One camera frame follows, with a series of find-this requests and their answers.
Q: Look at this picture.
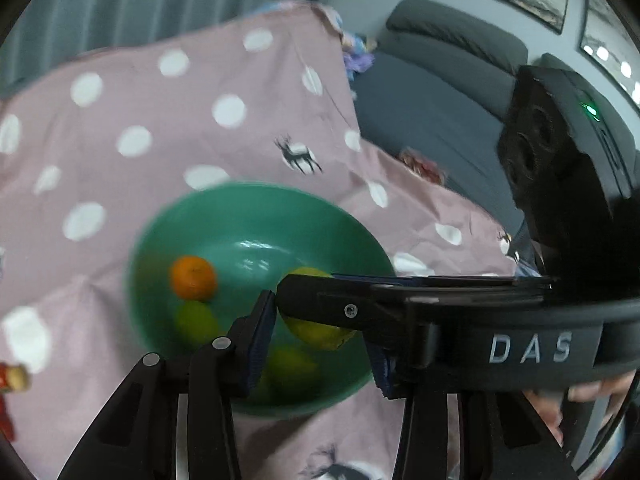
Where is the green fruit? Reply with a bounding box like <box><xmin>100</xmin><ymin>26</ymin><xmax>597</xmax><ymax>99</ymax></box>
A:
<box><xmin>174</xmin><ymin>300</ymin><xmax>221</xmax><ymax>348</ymax></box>
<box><xmin>282</xmin><ymin>265</ymin><xmax>357</xmax><ymax>352</ymax></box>
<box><xmin>264</xmin><ymin>344</ymin><xmax>321</xmax><ymax>399</ymax></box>

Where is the orange tangerine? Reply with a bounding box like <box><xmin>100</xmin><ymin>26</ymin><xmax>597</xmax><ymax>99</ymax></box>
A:
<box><xmin>169</xmin><ymin>256</ymin><xmax>218</xmax><ymax>301</ymax></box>

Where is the yellow small fruit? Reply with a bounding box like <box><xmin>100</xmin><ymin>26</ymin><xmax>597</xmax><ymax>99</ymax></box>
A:
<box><xmin>3</xmin><ymin>365</ymin><xmax>32</xmax><ymax>392</ymax></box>

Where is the person right hand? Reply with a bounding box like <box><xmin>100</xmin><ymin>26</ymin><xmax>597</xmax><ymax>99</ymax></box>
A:
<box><xmin>524</xmin><ymin>372</ymin><xmax>634</xmax><ymax>445</ymax></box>

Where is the red snack packet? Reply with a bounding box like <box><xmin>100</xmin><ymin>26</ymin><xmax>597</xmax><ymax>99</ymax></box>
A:
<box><xmin>398</xmin><ymin>148</ymin><xmax>447</xmax><ymax>186</ymax></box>

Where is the grey sofa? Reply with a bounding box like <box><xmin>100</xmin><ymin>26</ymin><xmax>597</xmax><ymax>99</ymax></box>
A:
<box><xmin>349</xmin><ymin>0</ymin><xmax>536</xmax><ymax>241</ymax></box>

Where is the green plastic bowl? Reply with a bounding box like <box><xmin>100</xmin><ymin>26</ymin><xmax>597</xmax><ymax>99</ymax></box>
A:
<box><xmin>127</xmin><ymin>181</ymin><xmax>399</xmax><ymax>418</ymax></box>

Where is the pink polka dot cloth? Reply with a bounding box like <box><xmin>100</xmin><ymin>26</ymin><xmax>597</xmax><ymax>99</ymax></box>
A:
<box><xmin>1</xmin><ymin>1</ymin><xmax>515</xmax><ymax>479</ymax></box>

